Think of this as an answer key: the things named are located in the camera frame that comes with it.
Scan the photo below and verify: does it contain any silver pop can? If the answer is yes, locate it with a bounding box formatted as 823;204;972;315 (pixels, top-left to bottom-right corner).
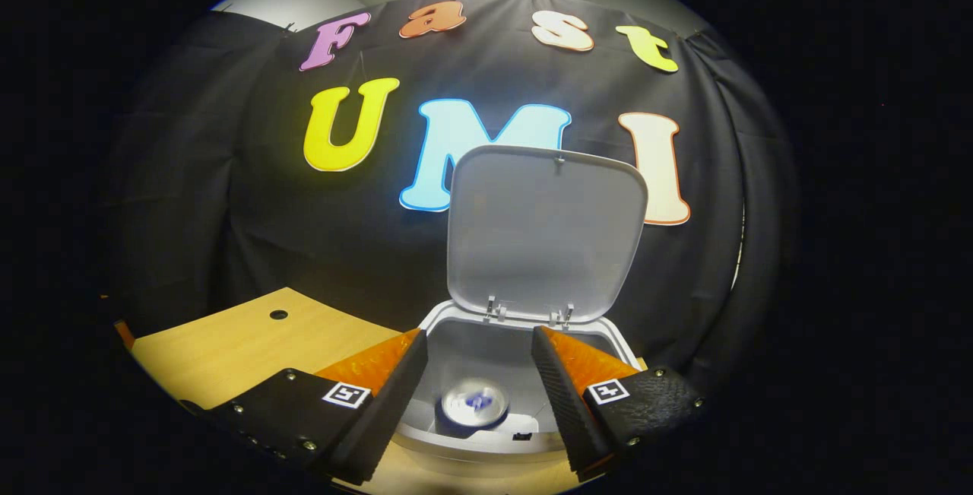
441;377;510;429

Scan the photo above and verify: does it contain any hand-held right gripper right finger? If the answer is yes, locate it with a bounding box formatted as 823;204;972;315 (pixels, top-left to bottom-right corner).
531;325;706;482

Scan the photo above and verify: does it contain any black backdrop cloth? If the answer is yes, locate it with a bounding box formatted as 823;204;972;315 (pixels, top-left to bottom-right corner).
103;0;799;397

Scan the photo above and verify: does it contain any wooden desktop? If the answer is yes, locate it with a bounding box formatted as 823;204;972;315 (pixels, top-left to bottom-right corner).
131;287;647;495

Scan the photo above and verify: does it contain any white desktop garbage bin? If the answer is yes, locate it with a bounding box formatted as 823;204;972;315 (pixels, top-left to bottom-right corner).
391;144;649;479

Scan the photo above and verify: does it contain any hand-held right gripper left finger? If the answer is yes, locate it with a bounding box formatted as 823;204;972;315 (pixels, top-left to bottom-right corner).
179;328;429;487

